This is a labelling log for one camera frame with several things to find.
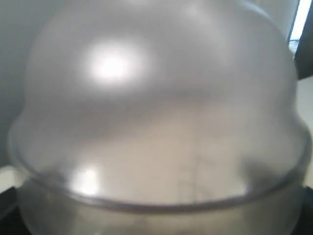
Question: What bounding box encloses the clear plastic shaker bottle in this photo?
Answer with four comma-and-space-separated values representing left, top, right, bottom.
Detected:
8, 0, 312, 235

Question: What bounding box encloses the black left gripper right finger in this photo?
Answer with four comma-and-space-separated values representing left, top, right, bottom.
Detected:
292, 187, 313, 235

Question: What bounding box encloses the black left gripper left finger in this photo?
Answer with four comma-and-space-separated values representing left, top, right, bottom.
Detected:
0, 187, 27, 235

